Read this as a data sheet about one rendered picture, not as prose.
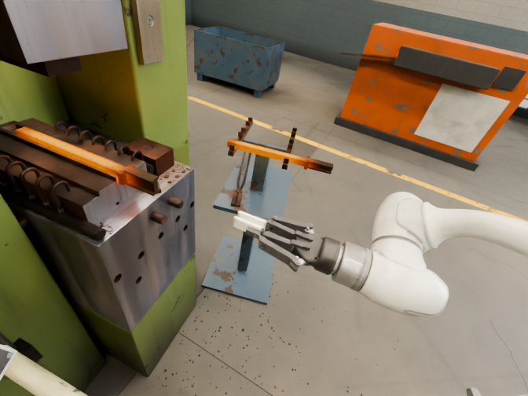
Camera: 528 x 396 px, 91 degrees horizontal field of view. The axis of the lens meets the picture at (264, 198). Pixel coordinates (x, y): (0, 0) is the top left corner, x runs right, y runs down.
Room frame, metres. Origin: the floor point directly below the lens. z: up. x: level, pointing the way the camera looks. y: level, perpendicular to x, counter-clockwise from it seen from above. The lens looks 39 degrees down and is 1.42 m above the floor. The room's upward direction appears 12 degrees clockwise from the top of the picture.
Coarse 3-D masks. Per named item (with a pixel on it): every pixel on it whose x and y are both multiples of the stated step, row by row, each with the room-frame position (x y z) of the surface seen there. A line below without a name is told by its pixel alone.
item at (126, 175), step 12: (24, 132) 0.57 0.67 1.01; (36, 132) 0.58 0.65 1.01; (48, 144) 0.54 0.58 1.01; (60, 144) 0.55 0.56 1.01; (72, 156) 0.52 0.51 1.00; (84, 156) 0.52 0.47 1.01; (96, 156) 0.53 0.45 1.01; (108, 168) 0.49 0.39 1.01; (120, 168) 0.50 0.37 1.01; (132, 168) 0.50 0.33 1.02; (120, 180) 0.48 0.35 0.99; (132, 180) 0.49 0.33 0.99; (144, 180) 0.48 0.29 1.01; (156, 180) 0.48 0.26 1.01; (156, 192) 0.48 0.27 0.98
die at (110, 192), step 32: (0, 128) 0.58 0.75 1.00; (32, 128) 0.61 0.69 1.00; (0, 160) 0.47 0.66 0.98; (32, 160) 0.49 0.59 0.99; (64, 160) 0.51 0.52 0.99; (128, 160) 0.56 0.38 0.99; (32, 192) 0.42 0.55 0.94; (64, 192) 0.41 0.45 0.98; (96, 192) 0.43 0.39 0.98; (128, 192) 0.50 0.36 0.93
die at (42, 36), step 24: (0, 0) 0.38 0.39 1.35; (24, 0) 0.41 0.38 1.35; (48, 0) 0.44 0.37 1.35; (72, 0) 0.48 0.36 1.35; (96, 0) 0.52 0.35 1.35; (0, 24) 0.39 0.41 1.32; (24, 24) 0.40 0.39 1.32; (48, 24) 0.43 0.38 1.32; (72, 24) 0.47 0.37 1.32; (96, 24) 0.51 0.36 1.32; (120, 24) 0.56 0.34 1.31; (0, 48) 0.39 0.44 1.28; (24, 48) 0.39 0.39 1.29; (48, 48) 0.42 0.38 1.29; (72, 48) 0.46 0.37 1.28; (96, 48) 0.50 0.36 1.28; (120, 48) 0.56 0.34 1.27
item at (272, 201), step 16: (240, 160) 1.19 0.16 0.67; (240, 176) 1.05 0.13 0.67; (272, 176) 1.11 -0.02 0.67; (288, 176) 1.14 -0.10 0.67; (224, 192) 0.90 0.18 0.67; (256, 192) 0.95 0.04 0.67; (272, 192) 0.97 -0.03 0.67; (224, 208) 0.80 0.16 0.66; (240, 208) 0.82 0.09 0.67; (256, 208) 0.84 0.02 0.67; (272, 208) 0.86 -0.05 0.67
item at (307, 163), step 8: (232, 144) 0.87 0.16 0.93; (240, 144) 0.88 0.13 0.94; (248, 144) 0.89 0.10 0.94; (256, 152) 0.86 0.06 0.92; (264, 152) 0.86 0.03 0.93; (272, 152) 0.86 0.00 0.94; (280, 152) 0.87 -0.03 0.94; (296, 160) 0.85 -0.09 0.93; (304, 160) 0.85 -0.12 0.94; (312, 160) 0.86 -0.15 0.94; (320, 160) 0.87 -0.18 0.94; (304, 168) 0.84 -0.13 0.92; (312, 168) 0.84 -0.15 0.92; (320, 168) 0.85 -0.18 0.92; (328, 168) 0.85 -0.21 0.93
